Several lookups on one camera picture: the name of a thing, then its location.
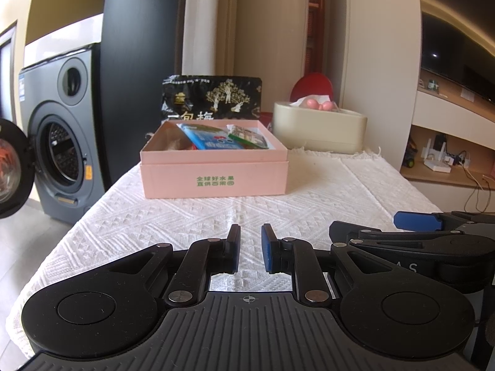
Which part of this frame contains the grey washing machine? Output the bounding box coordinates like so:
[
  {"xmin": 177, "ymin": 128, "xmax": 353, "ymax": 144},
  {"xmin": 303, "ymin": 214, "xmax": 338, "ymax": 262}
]
[{"xmin": 0, "ymin": 42, "xmax": 107, "ymax": 225}]

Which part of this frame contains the white textured tablecloth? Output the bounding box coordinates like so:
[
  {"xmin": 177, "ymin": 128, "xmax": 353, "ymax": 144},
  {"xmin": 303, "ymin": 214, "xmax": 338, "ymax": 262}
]
[{"xmin": 6, "ymin": 147, "xmax": 444, "ymax": 358}]

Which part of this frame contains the tall black cabinet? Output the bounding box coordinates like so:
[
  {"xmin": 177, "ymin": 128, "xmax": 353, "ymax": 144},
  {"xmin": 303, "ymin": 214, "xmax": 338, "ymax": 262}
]
[{"xmin": 95, "ymin": 0, "xmax": 185, "ymax": 194}]

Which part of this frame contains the black television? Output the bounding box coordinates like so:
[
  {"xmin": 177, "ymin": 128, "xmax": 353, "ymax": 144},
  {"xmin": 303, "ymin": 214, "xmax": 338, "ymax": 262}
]
[{"xmin": 420, "ymin": 11, "xmax": 495, "ymax": 106}]

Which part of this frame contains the beige tissue box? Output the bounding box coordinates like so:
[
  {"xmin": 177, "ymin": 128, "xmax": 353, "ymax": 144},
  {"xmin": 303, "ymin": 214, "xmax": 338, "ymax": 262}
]
[{"xmin": 273, "ymin": 100, "xmax": 368, "ymax": 154}]

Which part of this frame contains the white wooden shelf unit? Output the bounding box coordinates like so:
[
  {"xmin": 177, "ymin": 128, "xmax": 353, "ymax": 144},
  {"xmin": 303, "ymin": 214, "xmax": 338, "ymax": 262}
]
[{"xmin": 400, "ymin": 0, "xmax": 495, "ymax": 191}]

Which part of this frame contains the small toy car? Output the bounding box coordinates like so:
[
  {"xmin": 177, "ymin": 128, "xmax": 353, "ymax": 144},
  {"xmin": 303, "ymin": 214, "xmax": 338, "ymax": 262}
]
[{"xmin": 402, "ymin": 139, "xmax": 417, "ymax": 169}]

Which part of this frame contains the white router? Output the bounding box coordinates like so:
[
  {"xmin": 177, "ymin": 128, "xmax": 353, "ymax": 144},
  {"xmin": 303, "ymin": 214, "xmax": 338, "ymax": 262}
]
[{"xmin": 423, "ymin": 135, "xmax": 454, "ymax": 174}]

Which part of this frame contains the blue snack packet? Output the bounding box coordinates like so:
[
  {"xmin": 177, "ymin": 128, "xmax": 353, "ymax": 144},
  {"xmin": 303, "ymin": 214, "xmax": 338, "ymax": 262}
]
[{"xmin": 177, "ymin": 123, "xmax": 242, "ymax": 151}]

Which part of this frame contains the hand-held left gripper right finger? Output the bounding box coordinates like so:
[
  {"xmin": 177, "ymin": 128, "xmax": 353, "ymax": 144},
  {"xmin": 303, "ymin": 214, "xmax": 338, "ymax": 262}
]
[{"xmin": 261, "ymin": 223, "xmax": 391, "ymax": 305}]

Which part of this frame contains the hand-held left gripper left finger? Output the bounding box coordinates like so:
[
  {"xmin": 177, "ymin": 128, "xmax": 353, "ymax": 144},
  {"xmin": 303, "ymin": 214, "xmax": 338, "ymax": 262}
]
[{"xmin": 104, "ymin": 224, "xmax": 241, "ymax": 305}]

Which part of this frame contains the black snack bag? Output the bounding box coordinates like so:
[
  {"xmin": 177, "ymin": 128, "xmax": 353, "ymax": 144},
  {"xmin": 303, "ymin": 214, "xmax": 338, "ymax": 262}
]
[{"xmin": 160, "ymin": 74, "xmax": 264, "ymax": 125}]

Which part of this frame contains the red round chair back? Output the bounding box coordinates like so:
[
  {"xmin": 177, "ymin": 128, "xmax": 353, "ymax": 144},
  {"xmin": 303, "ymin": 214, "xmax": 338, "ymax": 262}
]
[{"xmin": 290, "ymin": 73, "xmax": 334, "ymax": 103}]

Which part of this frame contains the thin power cable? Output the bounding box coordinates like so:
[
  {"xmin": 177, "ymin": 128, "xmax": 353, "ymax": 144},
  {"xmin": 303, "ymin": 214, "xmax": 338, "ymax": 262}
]
[{"xmin": 462, "ymin": 161, "xmax": 494, "ymax": 211}]

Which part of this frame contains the clear packet green label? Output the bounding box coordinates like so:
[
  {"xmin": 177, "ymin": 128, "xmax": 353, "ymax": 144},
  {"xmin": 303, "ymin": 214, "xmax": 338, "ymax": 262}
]
[{"xmin": 226, "ymin": 124, "xmax": 270, "ymax": 150}]

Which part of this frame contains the pink cardboard box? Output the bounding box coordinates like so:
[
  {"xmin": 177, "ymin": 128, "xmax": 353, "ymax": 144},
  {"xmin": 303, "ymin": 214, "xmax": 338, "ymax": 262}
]
[{"xmin": 139, "ymin": 120, "xmax": 290, "ymax": 200}]

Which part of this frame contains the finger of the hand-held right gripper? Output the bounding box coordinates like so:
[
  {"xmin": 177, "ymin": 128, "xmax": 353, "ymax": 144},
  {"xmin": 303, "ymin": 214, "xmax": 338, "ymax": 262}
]
[
  {"xmin": 329, "ymin": 221, "xmax": 495, "ymax": 258},
  {"xmin": 394, "ymin": 211, "xmax": 495, "ymax": 233}
]

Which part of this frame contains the beige curtain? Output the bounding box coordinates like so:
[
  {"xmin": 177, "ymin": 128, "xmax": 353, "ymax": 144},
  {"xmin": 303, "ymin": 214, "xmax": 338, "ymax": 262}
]
[{"xmin": 174, "ymin": 0, "xmax": 236, "ymax": 80}]

